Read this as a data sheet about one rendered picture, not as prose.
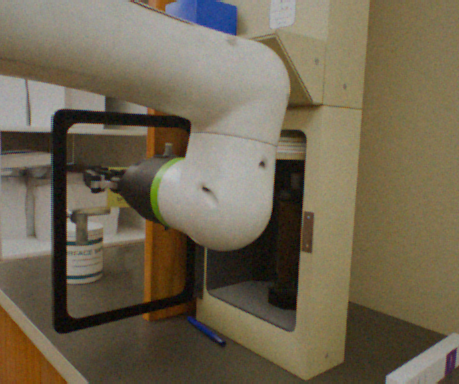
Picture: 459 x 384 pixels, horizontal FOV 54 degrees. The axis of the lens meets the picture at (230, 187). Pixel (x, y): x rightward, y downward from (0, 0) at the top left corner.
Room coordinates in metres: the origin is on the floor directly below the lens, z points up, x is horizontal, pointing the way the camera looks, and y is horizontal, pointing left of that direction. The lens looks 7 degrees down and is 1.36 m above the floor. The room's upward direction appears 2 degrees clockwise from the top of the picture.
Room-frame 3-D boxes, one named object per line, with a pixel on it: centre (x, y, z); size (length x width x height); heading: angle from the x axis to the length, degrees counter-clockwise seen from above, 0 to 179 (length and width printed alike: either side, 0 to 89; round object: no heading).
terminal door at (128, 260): (0.86, 0.19, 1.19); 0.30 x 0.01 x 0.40; 131
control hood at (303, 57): (0.82, 0.01, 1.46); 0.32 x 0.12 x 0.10; 41
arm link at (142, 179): (0.60, 0.08, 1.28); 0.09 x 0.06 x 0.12; 131
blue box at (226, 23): (0.89, 0.07, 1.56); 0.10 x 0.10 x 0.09; 41
